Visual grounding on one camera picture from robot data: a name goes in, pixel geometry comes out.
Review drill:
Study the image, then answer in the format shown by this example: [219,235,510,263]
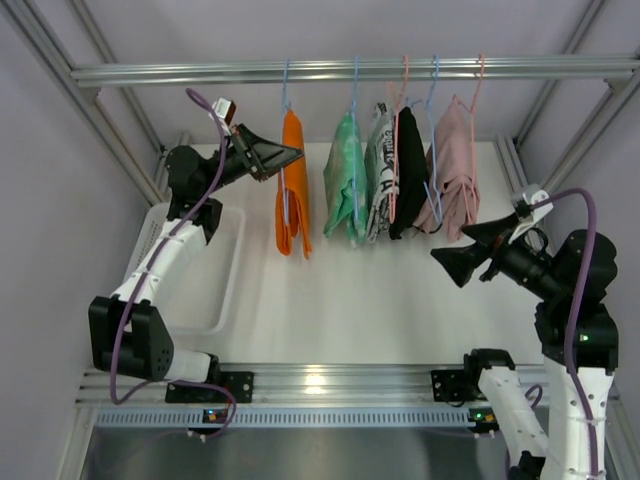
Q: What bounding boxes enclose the orange trousers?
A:
[275,110,314,260]

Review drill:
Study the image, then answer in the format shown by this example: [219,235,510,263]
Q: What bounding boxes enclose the blue wire hanger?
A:
[401,56,443,233]
[280,58,290,227]

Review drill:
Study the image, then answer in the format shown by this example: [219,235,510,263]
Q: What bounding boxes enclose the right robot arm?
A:
[431,216,619,479]

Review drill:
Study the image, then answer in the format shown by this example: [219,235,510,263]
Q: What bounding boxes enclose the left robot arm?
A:
[88,124,303,383]

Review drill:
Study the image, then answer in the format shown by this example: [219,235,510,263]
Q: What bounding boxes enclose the blue hanger green garment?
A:
[350,55,359,230]

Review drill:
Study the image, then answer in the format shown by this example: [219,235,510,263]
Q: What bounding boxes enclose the pink garment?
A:
[413,98,480,243]

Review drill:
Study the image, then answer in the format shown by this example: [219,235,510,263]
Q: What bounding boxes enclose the green tie-dye garment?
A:
[323,113,369,244]

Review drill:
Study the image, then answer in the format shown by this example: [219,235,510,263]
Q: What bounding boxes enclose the white black printed garment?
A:
[364,102,397,243]

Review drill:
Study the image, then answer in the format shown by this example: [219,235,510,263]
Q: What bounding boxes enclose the white perforated plastic basket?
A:
[136,207,246,337]

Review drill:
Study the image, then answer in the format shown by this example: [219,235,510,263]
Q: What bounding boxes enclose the pink wire hanger right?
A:
[454,53,486,224]

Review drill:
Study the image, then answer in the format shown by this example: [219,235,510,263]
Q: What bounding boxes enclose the pink wire hanger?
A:
[388,55,410,224]
[454,53,486,224]

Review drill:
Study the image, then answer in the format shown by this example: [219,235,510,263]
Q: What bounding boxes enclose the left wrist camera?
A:
[212,97,237,126]

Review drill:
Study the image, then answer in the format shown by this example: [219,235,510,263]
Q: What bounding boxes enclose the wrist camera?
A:
[511,184,553,225]
[212,97,237,126]

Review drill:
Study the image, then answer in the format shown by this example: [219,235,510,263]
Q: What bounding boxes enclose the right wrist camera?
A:
[511,184,553,225]

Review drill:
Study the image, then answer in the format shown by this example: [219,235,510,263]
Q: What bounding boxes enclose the empty blue wire hanger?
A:
[401,56,443,233]

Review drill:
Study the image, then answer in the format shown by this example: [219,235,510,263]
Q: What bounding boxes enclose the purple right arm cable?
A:
[503,187,601,480]

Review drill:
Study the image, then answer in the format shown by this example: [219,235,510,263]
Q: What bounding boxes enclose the pink wire hanger middle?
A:
[388,55,410,224]

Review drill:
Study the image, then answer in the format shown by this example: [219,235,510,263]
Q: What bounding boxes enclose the aluminium frame post right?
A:
[495,1,639,192]

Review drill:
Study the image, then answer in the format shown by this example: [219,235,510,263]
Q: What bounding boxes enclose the aluminium frame post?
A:
[1,1,169,205]
[495,1,639,192]

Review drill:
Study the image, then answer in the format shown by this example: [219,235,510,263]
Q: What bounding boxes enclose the aluminium hanging rail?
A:
[71,53,639,88]

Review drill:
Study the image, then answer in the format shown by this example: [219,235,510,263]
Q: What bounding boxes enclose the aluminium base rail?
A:
[74,363,621,409]

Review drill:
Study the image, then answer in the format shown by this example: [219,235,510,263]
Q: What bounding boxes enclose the aluminium frame post left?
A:
[1,1,169,205]

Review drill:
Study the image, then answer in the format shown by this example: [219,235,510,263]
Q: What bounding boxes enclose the slotted cable duct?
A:
[95,407,473,428]

